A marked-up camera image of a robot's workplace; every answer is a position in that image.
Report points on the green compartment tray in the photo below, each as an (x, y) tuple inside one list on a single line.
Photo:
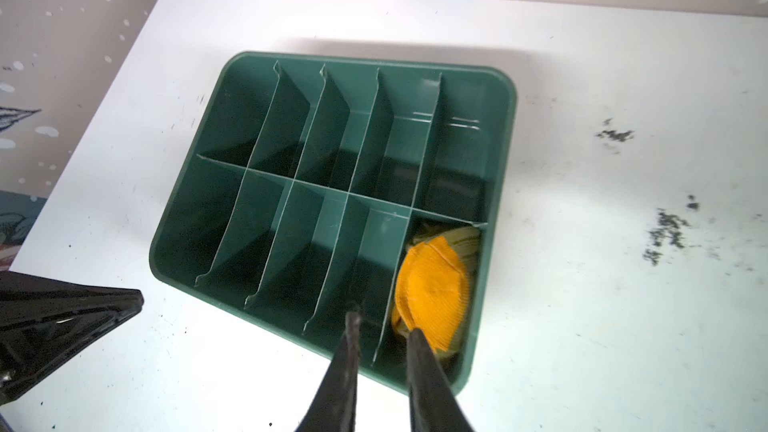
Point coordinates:
[(309, 177)]

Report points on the olive striped sock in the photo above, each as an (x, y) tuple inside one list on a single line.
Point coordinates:
[(434, 285)]

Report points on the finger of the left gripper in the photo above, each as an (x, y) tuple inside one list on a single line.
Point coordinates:
[(45, 323)]

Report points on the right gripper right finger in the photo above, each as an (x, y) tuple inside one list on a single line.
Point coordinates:
[(432, 404)]

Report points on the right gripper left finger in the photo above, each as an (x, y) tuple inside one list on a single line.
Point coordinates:
[(334, 405)]

